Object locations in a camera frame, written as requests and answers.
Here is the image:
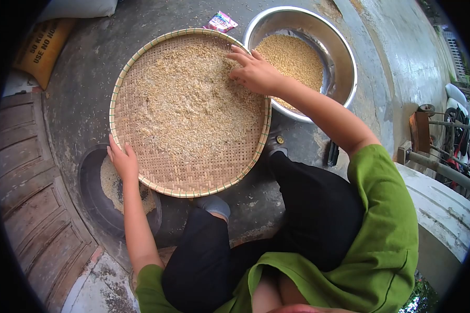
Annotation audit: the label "person's left hand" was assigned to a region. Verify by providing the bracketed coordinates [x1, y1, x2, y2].
[107, 134, 139, 182]

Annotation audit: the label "person's right hand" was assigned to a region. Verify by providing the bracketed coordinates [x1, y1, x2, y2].
[226, 45, 286, 97]

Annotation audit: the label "person's right index finger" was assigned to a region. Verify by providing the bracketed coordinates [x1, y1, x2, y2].
[226, 53, 255, 67]

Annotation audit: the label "person's right thumb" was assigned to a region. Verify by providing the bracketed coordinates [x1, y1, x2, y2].
[229, 67, 250, 82]

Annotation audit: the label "person's right middle finger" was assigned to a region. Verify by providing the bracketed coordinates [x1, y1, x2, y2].
[230, 45, 259, 58]

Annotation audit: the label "round woven bamboo tray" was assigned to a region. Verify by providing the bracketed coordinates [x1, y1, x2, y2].
[109, 28, 272, 198]

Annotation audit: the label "pink snack wrapper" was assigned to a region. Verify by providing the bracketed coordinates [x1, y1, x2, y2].
[203, 11, 239, 33]

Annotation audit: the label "rice grains in dark pan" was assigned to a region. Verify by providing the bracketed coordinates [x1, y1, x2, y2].
[100, 155, 157, 215]

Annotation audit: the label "rice grains in steel basin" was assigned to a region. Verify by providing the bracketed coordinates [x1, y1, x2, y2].
[255, 34, 324, 111]

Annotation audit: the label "heap of unhusked rice grains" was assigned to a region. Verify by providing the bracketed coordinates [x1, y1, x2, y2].
[130, 42, 265, 159]

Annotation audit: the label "dark round pan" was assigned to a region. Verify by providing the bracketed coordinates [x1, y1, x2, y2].
[77, 143, 163, 240]

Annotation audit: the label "large steel basin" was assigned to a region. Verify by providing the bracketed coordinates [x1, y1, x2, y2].
[242, 6, 358, 124]

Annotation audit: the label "brown wooden door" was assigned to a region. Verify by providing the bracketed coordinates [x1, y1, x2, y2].
[0, 92, 99, 313]

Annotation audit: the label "yellow printed sack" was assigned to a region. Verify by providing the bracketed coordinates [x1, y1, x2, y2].
[13, 17, 77, 91]

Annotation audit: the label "black object on floor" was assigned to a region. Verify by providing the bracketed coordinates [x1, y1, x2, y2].
[327, 140, 340, 167]

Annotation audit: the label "white sack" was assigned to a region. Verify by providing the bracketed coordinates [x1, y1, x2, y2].
[37, 0, 119, 22]

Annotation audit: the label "person's legs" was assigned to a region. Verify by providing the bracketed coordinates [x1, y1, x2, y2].
[161, 135, 364, 313]

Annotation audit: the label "person's body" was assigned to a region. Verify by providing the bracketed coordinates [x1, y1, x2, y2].
[135, 144, 420, 313]

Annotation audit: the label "parked motorbike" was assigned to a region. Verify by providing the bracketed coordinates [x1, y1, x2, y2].
[435, 83, 470, 188]

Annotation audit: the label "rusty metal cart frame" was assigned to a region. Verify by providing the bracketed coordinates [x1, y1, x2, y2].
[397, 104, 470, 191]

